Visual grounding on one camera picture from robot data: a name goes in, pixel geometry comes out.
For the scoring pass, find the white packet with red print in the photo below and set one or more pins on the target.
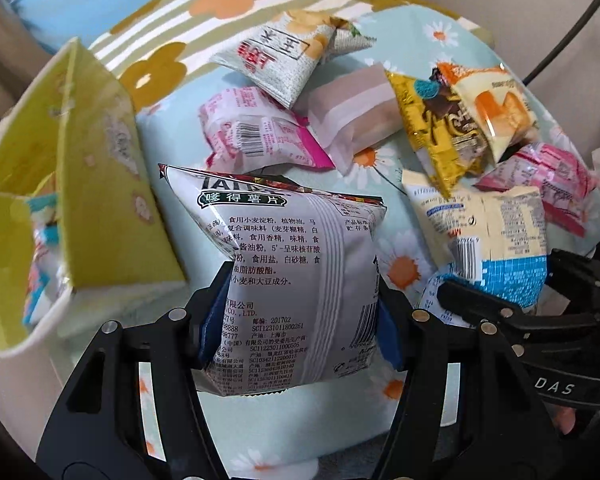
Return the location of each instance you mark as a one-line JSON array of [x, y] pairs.
[[280, 65]]

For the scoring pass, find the orange and white snack packet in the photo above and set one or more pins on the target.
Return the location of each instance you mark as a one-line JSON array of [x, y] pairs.
[[495, 105]]

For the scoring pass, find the white blue red snack packet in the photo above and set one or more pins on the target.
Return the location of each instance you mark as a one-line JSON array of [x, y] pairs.
[[40, 280]]

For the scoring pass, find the yellow snack packet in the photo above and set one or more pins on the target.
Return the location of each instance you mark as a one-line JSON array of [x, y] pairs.
[[430, 130]]

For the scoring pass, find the cream and blue snack packet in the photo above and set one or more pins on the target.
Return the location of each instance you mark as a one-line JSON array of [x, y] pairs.
[[495, 230]]

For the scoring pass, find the grey chip bag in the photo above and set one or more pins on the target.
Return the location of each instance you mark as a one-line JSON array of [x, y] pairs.
[[280, 270]]

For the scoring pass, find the light blue panel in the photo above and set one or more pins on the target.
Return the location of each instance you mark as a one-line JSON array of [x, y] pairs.
[[30, 15]]

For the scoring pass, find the pink snack packet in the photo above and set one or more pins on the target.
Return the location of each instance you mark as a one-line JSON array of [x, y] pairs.
[[555, 175], [240, 125]]

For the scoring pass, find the light blue daisy sheet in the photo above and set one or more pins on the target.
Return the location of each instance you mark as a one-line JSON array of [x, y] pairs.
[[175, 145]]

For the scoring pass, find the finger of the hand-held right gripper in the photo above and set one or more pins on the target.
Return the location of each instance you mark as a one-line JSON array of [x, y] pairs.
[[590, 280], [505, 312]]

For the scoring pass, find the black curved tube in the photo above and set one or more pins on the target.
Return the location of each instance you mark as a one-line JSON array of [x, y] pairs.
[[532, 76]]

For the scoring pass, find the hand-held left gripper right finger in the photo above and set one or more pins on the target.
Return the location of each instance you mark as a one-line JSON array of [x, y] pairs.
[[391, 332]]

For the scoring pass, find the pale pink cake packet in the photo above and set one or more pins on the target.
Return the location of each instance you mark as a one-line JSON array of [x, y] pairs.
[[350, 105]]

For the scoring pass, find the striped floral blanket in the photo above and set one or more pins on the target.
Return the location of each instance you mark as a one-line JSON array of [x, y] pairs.
[[190, 10]]

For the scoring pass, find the yellow cardboard box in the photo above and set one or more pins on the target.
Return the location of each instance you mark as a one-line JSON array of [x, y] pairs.
[[95, 160]]

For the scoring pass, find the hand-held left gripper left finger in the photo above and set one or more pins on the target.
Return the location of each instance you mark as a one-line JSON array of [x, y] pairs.
[[214, 322]]

